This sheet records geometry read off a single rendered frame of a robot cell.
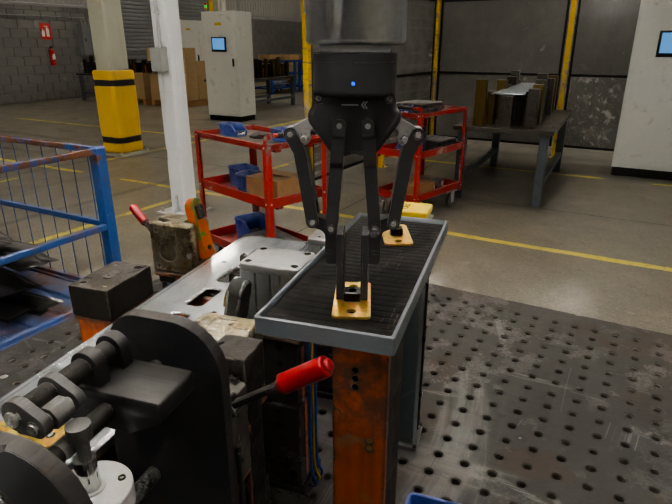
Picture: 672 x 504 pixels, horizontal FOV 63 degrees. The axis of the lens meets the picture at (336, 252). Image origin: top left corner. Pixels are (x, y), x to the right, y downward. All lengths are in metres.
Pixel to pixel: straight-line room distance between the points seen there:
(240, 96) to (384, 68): 10.64
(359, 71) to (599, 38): 7.41
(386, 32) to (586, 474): 0.87
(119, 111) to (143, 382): 7.53
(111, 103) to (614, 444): 7.39
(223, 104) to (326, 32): 10.88
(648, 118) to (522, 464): 6.14
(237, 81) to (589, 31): 6.24
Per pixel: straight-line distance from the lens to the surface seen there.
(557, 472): 1.12
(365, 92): 0.48
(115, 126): 7.99
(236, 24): 11.09
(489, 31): 8.10
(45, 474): 0.38
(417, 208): 0.90
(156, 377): 0.48
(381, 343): 0.50
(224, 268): 1.09
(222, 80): 11.30
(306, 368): 0.48
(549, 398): 1.30
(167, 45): 4.84
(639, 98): 7.02
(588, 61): 7.86
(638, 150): 7.08
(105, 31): 7.97
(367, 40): 0.47
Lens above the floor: 1.41
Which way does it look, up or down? 21 degrees down
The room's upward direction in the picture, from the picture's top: straight up
